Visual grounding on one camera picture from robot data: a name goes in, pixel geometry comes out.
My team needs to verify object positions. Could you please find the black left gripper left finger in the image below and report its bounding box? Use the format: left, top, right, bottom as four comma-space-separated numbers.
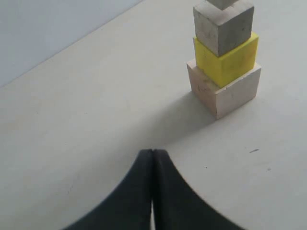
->
65, 149, 154, 230

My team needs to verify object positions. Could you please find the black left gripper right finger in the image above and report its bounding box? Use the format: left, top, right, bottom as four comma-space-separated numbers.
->
152, 149, 242, 230

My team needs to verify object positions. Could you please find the large wooden cube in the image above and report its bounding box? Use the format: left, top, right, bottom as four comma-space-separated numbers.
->
187, 59, 261, 119

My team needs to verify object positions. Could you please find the yellow cube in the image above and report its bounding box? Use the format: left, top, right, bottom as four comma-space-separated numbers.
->
193, 32, 259, 88

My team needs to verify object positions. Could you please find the medium wooden cube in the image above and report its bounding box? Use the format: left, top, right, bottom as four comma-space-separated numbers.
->
193, 0, 254, 57

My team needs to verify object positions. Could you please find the small wooden cube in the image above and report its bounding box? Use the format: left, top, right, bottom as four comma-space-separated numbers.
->
207, 0, 238, 10

